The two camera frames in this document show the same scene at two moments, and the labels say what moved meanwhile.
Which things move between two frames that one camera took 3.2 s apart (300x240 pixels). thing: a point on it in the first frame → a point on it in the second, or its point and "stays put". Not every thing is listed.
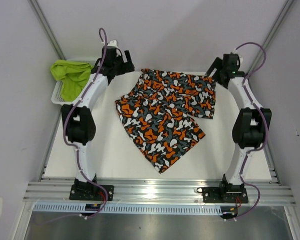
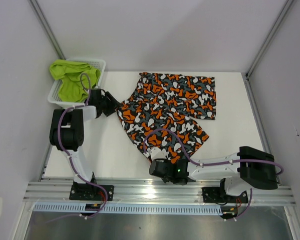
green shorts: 75,75 stays put
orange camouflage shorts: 161,114 stays put
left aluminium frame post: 46,28 stays put
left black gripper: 129,66 → 115,103
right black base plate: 213,195 stays put
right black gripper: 216,64 → 165,160
